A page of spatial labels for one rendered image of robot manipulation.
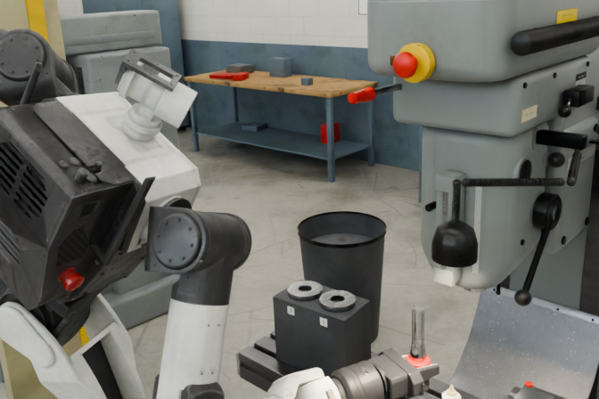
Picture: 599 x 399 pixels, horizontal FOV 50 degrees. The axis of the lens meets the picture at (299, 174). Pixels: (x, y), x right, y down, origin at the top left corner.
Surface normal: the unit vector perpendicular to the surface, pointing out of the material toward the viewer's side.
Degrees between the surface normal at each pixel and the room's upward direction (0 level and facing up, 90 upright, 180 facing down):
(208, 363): 81
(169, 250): 67
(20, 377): 90
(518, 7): 90
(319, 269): 94
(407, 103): 90
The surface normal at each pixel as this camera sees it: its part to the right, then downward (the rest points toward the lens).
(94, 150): 0.50, -0.74
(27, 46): 0.05, -0.15
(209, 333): 0.68, 0.04
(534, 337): -0.62, -0.22
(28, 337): -0.37, 0.29
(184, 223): -0.40, -0.11
